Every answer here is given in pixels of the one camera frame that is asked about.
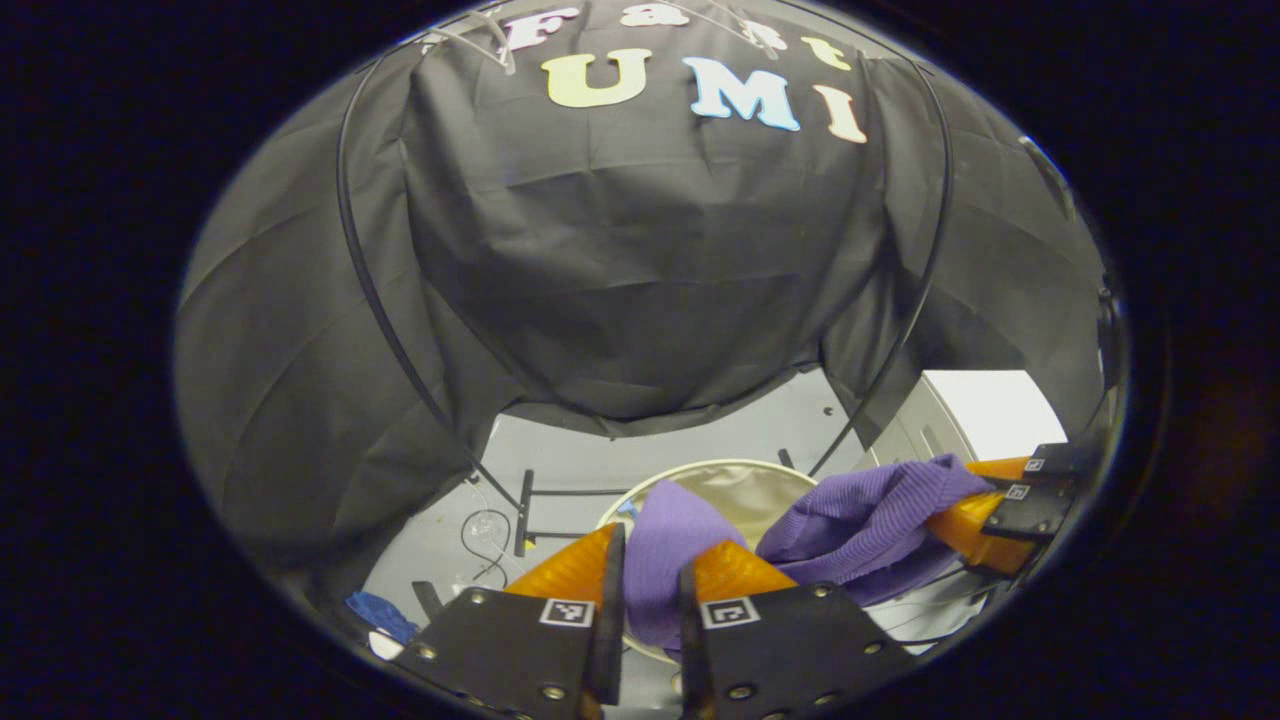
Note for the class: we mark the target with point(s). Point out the small white object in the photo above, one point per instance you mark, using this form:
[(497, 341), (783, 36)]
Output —
[(385, 645)]

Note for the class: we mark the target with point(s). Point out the blue cloth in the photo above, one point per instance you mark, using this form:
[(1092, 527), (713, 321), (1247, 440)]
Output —
[(380, 612)]

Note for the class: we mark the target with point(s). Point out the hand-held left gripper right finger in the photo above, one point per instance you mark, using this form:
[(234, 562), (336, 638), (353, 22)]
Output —
[(690, 660)]

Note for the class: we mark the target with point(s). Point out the white cabinet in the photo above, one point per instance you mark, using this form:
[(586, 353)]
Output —
[(990, 410)]

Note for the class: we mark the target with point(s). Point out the black backdrop cloth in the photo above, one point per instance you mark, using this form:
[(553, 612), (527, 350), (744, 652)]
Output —
[(650, 250)]

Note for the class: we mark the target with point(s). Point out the beige laundry hamper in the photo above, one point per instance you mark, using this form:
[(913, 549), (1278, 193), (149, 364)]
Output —
[(750, 495)]

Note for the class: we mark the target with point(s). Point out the white clothes hanger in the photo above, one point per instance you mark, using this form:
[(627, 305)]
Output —
[(497, 45)]

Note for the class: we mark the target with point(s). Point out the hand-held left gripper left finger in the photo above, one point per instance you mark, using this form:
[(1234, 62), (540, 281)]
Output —
[(608, 620)]

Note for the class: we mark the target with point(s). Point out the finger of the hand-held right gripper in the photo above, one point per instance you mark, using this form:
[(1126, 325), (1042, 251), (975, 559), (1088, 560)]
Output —
[(1055, 460), (1030, 515)]

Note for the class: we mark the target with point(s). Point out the purple ribbed jacket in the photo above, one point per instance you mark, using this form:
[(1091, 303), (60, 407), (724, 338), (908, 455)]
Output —
[(860, 520)]

